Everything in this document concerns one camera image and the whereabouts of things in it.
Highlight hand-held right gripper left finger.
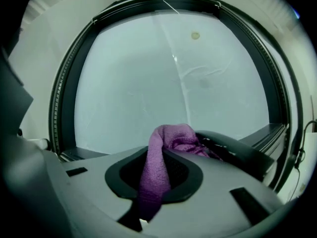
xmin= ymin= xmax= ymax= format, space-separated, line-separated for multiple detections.
xmin=61 ymin=145 xmax=150 ymax=238

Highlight frosted glass window pane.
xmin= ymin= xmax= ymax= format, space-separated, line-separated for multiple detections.
xmin=73 ymin=8 xmax=271 ymax=156

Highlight purple cloth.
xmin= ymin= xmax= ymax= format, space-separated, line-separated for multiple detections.
xmin=137 ymin=122 xmax=224 ymax=223

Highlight black window frame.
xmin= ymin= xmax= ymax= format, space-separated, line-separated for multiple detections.
xmin=48 ymin=0 xmax=305 ymax=193

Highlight white blind cord with knob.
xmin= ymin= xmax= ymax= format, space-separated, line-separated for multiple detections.
xmin=161 ymin=0 xmax=201 ymax=41

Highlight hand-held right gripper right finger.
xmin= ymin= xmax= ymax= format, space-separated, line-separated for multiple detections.
xmin=148 ymin=148 xmax=286 ymax=238

